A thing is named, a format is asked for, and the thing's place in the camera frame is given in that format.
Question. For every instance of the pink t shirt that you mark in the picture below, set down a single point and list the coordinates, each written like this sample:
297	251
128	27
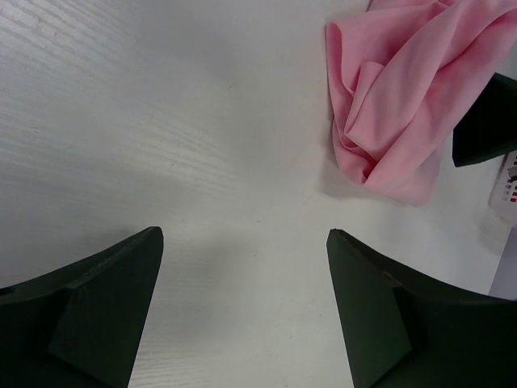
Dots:
401	76

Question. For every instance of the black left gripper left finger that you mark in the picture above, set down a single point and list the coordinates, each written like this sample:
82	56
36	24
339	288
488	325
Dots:
81	325

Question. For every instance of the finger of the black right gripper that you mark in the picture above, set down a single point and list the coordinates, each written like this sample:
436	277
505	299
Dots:
488	129

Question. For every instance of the white plastic basket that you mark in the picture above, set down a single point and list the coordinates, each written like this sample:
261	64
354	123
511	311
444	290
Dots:
503	196

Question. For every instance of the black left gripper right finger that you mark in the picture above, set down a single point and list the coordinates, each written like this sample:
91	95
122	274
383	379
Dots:
403	328

